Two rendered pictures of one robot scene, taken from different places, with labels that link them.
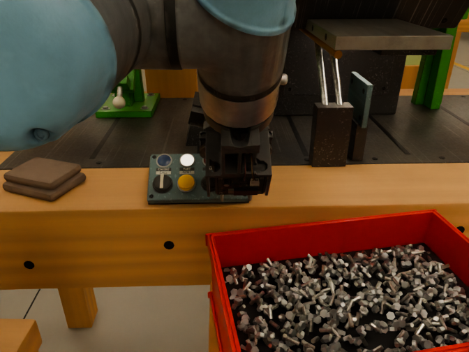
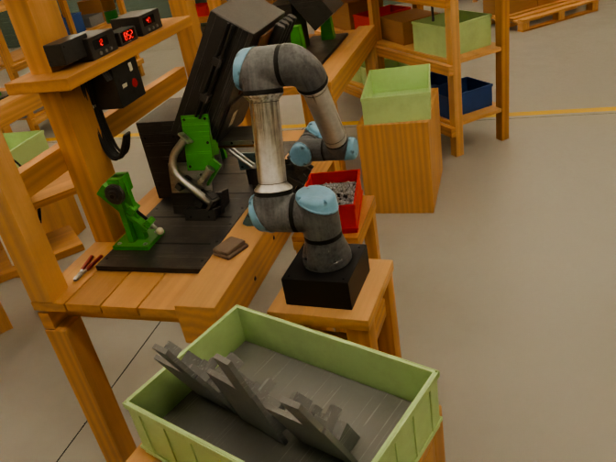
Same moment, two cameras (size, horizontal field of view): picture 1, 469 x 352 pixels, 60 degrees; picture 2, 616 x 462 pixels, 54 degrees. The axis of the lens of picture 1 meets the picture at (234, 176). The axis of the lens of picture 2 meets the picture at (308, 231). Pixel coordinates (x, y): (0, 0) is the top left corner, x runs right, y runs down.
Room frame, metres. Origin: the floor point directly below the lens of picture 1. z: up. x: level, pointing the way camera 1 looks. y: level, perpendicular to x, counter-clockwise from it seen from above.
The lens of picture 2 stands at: (-0.40, 1.87, 1.94)
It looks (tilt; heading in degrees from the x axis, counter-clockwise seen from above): 29 degrees down; 293
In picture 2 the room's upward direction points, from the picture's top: 10 degrees counter-clockwise
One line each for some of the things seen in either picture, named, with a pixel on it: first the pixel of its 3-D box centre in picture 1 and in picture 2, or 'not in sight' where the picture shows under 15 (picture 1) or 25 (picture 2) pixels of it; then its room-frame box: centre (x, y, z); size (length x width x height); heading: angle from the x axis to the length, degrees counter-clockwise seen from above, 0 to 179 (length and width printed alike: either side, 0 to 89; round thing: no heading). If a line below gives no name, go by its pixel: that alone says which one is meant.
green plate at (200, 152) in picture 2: not in sight; (201, 139); (0.79, -0.05, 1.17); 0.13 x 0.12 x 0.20; 92
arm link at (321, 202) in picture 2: not in sight; (316, 211); (0.19, 0.39, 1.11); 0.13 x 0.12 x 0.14; 1
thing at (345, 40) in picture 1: (351, 28); (228, 137); (0.76, -0.21, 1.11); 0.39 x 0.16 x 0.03; 2
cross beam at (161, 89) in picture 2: not in sight; (111, 123); (1.23, -0.11, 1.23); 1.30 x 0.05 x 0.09; 92
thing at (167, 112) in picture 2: (331, 34); (182, 147); (1.00, -0.23, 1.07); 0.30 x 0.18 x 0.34; 92
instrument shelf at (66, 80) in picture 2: not in sight; (112, 49); (1.12, -0.12, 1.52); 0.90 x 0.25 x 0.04; 92
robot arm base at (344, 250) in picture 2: not in sight; (324, 245); (0.19, 0.39, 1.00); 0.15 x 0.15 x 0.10
